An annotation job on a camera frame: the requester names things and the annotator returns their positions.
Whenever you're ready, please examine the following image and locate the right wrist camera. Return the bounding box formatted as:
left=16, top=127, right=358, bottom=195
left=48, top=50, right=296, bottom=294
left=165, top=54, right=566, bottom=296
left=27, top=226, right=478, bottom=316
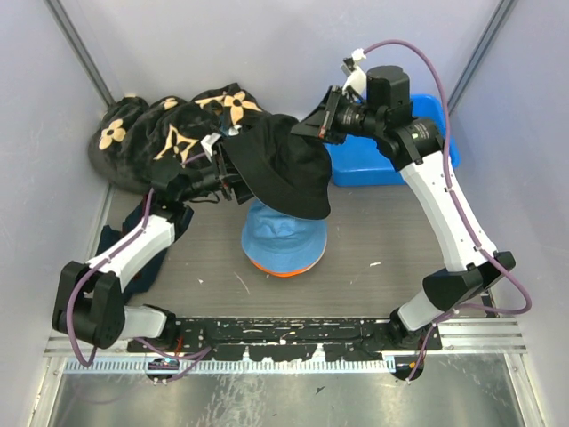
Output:
left=341, top=48, right=366, bottom=95

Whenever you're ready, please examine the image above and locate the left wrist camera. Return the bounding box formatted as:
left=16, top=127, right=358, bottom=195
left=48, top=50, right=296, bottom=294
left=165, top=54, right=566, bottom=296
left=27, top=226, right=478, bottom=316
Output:
left=200, top=133, right=221, bottom=159

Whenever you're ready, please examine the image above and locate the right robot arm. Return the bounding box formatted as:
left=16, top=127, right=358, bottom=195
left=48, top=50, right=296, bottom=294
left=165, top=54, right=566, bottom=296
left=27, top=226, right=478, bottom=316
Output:
left=292, top=66, right=516, bottom=350

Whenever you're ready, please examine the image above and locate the blue cloth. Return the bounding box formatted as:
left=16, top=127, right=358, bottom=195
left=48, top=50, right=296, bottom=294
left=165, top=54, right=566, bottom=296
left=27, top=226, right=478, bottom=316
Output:
left=241, top=200, right=328, bottom=255

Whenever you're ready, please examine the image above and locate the black bucket hat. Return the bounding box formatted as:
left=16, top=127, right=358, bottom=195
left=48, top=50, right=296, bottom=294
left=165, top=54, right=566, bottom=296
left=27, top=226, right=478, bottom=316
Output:
left=222, top=114, right=332, bottom=220

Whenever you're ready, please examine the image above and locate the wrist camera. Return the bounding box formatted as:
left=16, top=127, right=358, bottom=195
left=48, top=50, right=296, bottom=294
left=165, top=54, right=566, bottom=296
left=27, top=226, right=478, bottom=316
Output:
left=341, top=48, right=366, bottom=95
left=200, top=133, right=221, bottom=159

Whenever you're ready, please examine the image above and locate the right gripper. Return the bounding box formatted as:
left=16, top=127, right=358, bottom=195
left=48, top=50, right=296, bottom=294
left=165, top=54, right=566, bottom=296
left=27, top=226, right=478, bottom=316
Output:
left=289, top=86, right=382, bottom=147

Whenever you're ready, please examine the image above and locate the orange hat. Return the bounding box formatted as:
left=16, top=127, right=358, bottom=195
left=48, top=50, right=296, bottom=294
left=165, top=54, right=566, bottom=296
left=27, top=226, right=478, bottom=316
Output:
left=246, top=249, right=325, bottom=278

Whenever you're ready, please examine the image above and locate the aluminium front rail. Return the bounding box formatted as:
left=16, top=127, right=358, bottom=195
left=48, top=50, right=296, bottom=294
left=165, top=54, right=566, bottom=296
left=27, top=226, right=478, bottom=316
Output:
left=44, top=316, right=526, bottom=362

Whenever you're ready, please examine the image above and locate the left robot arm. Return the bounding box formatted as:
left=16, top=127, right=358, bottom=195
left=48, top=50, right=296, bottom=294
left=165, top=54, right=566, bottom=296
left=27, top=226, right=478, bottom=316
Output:
left=52, top=142, right=248, bottom=352

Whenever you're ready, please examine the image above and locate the blue plastic bin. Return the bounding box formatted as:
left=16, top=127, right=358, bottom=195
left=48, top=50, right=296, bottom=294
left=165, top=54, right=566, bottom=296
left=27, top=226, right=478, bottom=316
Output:
left=326, top=94, right=445, bottom=187

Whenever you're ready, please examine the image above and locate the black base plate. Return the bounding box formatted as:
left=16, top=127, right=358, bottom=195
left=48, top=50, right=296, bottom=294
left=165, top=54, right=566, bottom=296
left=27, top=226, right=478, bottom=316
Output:
left=147, top=318, right=429, bottom=362

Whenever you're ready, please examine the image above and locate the navy cloth with red stripe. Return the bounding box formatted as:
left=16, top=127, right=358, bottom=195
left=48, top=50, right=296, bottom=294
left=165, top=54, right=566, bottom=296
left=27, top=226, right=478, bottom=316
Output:
left=96, top=196, right=168, bottom=303

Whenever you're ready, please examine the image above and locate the black flower-pattern blanket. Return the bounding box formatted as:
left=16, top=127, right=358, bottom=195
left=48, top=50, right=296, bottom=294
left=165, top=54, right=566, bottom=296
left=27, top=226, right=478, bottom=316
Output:
left=87, top=83, right=270, bottom=195

